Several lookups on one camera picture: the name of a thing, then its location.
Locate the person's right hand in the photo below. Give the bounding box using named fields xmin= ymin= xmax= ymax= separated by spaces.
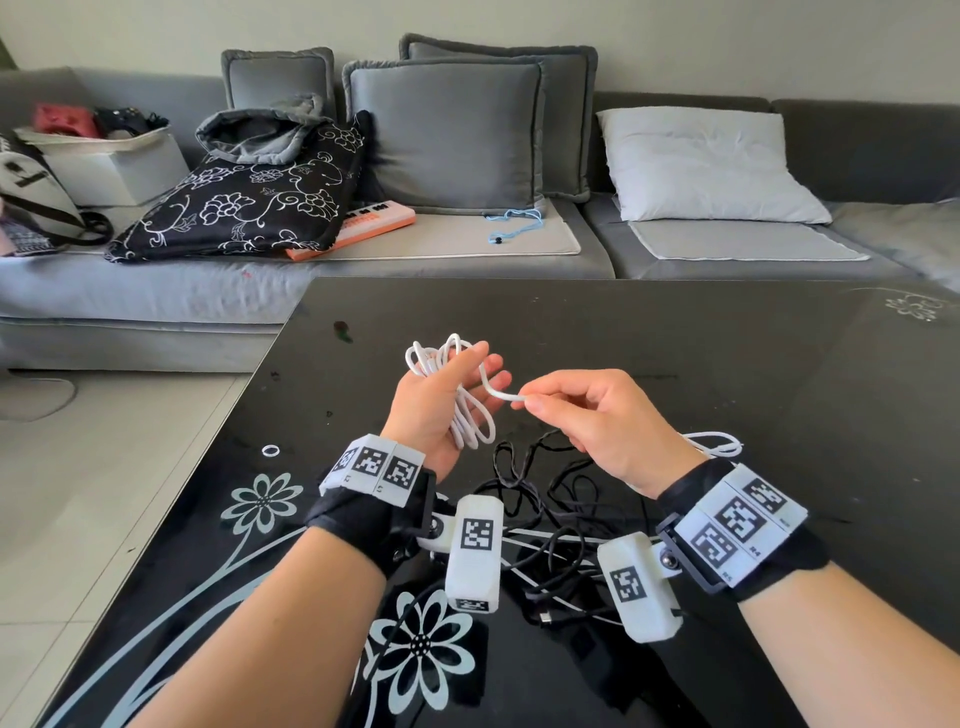
xmin=518 ymin=368 xmax=707 ymax=501

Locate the person's left hand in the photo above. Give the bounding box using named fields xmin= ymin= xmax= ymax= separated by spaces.
xmin=381 ymin=341 xmax=513 ymax=483

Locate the white cable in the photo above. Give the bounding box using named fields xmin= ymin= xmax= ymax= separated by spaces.
xmin=405 ymin=333 xmax=744 ymax=625

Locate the person's right forearm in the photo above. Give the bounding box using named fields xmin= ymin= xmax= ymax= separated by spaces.
xmin=738 ymin=561 xmax=960 ymax=728

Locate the person's left forearm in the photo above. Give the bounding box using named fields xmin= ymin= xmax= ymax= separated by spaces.
xmin=127 ymin=525 xmax=388 ymax=728

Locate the beige seat mat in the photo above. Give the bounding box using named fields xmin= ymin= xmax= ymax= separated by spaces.
xmin=627 ymin=219 xmax=872 ymax=263
xmin=318 ymin=196 xmax=583 ymax=263

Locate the white left wrist marker plate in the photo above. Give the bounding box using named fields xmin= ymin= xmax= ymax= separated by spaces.
xmin=318 ymin=433 xmax=427 ymax=510

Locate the white wrist marker plate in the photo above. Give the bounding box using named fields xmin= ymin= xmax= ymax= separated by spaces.
xmin=672 ymin=462 xmax=810 ymax=589
xmin=318 ymin=433 xmax=427 ymax=510

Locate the orange toy keyboard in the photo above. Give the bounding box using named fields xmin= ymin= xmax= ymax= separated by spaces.
xmin=284 ymin=199 xmax=418 ymax=263

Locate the white right wrist marker plate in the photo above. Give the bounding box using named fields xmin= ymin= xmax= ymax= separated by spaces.
xmin=672 ymin=462 xmax=810 ymax=589

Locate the large grey cushion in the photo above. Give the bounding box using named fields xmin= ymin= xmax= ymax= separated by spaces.
xmin=342 ymin=57 xmax=547 ymax=216
xmin=398 ymin=32 xmax=600 ymax=204

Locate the white pillow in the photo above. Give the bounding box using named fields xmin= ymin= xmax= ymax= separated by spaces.
xmin=595 ymin=105 xmax=834 ymax=225

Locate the grey hooded garment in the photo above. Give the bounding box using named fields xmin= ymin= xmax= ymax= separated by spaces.
xmin=195 ymin=92 xmax=327 ymax=167

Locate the light grey sofa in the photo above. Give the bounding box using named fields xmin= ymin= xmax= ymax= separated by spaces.
xmin=0 ymin=66 xmax=618 ymax=374

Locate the small grey cushion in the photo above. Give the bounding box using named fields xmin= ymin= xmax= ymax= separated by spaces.
xmin=220 ymin=46 xmax=337 ymax=123

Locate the grey sofa throw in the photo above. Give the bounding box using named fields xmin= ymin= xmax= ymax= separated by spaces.
xmin=827 ymin=199 xmax=960 ymax=295

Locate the dark grey sofa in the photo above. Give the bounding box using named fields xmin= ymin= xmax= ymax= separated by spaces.
xmin=583 ymin=90 xmax=960 ymax=295

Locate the white storage box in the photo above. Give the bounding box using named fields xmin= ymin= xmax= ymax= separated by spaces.
xmin=13 ymin=125 xmax=191 ymax=209

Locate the black game controller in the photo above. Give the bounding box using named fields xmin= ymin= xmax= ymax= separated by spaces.
xmin=93 ymin=106 xmax=171 ymax=141

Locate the white and black bag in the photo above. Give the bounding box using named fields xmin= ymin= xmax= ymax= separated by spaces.
xmin=0 ymin=132 xmax=115 ymax=259

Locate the red cloth item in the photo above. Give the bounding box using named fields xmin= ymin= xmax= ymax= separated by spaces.
xmin=31 ymin=102 xmax=103 ymax=141

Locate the light blue cord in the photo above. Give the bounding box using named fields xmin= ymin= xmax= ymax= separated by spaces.
xmin=483 ymin=207 xmax=546 ymax=246

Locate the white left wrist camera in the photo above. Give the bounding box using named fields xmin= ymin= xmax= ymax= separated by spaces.
xmin=416 ymin=494 xmax=506 ymax=615

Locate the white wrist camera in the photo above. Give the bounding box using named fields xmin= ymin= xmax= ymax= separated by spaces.
xmin=416 ymin=494 xmax=506 ymax=615
xmin=597 ymin=531 xmax=686 ymax=645

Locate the black left wrist strap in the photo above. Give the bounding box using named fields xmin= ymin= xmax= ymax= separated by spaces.
xmin=303 ymin=465 xmax=441 ymax=581

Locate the black wrist strap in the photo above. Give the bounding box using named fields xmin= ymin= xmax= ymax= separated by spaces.
xmin=655 ymin=455 xmax=832 ymax=604
xmin=303 ymin=465 xmax=441 ymax=581

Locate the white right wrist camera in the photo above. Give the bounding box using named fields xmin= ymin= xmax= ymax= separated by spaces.
xmin=597 ymin=531 xmax=686 ymax=645

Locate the black right wrist strap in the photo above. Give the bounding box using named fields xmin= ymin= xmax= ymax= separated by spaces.
xmin=655 ymin=455 xmax=832 ymax=604

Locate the thin black camera cable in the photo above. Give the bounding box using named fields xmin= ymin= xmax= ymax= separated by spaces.
xmin=351 ymin=579 xmax=455 ymax=706

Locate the thin grey floor cable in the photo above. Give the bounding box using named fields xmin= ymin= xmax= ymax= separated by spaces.
xmin=0 ymin=373 xmax=79 ymax=423

